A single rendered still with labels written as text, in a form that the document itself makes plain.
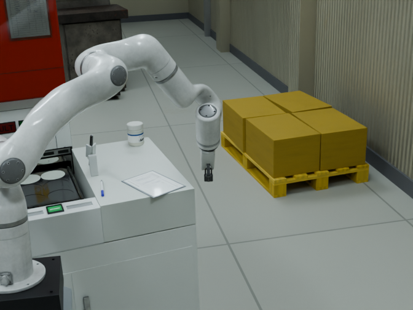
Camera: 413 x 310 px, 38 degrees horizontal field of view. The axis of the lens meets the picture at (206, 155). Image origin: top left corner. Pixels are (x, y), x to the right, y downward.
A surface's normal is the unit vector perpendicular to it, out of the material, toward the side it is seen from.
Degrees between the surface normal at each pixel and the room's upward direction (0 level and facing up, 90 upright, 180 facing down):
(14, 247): 89
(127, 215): 90
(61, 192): 0
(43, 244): 90
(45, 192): 0
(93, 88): 107
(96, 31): 90
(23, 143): 59
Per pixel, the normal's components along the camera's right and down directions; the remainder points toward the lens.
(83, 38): 0.36, 0.33
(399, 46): -0.98, 0.11
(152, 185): -0.04, -0.93
